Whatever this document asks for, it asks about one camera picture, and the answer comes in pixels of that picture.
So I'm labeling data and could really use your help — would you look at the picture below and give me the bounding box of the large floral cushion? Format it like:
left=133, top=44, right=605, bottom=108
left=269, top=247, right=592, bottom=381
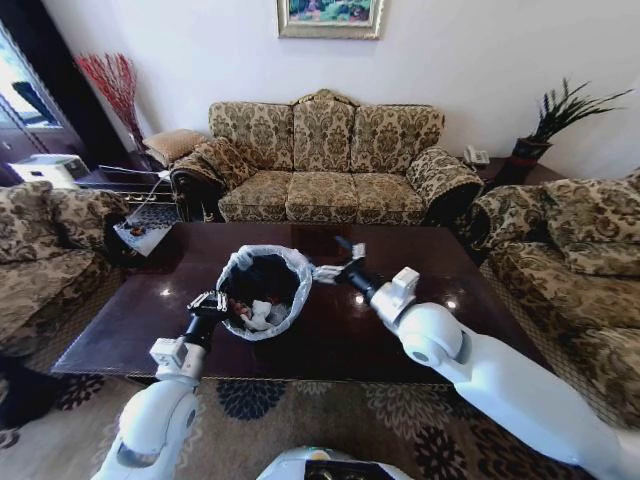
left=543, top=175, right=640, bottom=280

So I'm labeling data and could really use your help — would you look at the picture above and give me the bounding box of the white robot front shell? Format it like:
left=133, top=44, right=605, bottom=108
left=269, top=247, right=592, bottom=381
left=256, top=445, right=402, bottom=480

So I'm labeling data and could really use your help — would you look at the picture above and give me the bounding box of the white crumpled paper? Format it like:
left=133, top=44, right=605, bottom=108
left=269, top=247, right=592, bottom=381
left=244, top=298, right=276, bottom=331

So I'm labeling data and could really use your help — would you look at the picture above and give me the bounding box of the gold plain cushion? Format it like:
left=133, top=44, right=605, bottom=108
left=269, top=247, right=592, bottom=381
left=141, top=128, right=207, bottom=165

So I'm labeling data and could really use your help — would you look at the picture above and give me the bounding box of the dark wooden side table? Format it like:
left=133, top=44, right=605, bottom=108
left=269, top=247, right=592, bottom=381
left=455, top=156, right=569, bottom=190

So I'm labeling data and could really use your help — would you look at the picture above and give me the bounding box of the floral sofa with cushion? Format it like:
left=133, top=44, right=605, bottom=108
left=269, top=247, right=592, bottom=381
left=468, top=168, right=640, bottom=432

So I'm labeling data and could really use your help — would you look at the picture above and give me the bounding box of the bright window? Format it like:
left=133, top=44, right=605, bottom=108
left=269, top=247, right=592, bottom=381
left=0, top=18, right=67, bottom=132

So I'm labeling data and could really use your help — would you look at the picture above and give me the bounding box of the dark plant pot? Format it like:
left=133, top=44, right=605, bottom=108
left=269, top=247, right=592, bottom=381
left=498, top=136, right=554, bottom=185

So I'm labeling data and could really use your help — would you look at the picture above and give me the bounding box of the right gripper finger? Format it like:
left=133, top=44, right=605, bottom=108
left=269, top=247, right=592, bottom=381
left=312, top=265, right=349, bottom=286
left=333, top=235, right=368, bottom=267

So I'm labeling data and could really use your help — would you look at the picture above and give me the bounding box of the trash bin with white bag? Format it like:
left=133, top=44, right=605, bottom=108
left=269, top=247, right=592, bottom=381
left=215, top=243, right=316, bottom=343

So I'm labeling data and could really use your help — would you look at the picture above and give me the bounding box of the dark curtain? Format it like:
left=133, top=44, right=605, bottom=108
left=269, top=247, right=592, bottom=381
left=0, top=0, right=119, bottom=169

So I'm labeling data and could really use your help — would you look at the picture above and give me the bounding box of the red branch decoration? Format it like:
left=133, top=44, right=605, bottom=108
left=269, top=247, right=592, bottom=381
left=73, top=50, right=147, bottom=152

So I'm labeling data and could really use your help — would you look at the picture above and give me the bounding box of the floral three-seat sofa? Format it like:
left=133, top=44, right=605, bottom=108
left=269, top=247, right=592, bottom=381
left=169, top=88, right=486, bottom=227

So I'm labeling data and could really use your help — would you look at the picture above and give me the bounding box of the white desk telephone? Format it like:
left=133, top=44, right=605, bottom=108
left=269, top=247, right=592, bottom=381
left=461, top=144, right=492, bottom=167

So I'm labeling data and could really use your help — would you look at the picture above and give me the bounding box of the framed landscape painting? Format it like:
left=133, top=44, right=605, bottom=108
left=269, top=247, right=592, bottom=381
left=275, top=0, right=387, bottom=42

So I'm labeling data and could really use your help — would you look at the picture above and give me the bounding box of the white box appliance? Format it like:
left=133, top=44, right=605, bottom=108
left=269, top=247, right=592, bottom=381
left=8, top=153, right=90, bottom=187

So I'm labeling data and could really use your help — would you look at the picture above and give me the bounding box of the green spiky plant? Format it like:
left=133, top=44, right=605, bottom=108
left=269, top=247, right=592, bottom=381
left=528, top=76, right=635, bottom=146

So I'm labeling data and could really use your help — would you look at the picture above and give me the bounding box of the patterned floral rug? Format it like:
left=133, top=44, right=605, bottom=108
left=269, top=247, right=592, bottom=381
left=0, top=370, right=640, bottom=480

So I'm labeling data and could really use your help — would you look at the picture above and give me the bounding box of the floral sofa with dark base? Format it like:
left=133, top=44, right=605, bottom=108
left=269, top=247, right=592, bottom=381
left=0, top=180, right=132, bottom=357

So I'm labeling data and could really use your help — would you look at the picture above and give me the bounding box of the small floral cushion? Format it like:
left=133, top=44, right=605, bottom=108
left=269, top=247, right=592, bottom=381
left=196, top=136, right=260, bottom=194

